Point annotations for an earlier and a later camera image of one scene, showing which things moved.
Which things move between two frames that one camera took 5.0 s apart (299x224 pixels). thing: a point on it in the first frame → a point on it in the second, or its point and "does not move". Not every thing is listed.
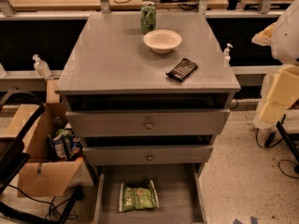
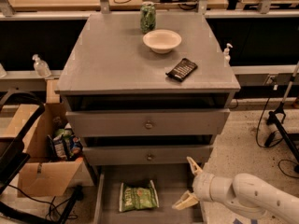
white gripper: [287, 37] → [202, 186]
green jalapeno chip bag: [137, 198] does not move
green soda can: [148, 16] does not move
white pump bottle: [227, 56] does not move
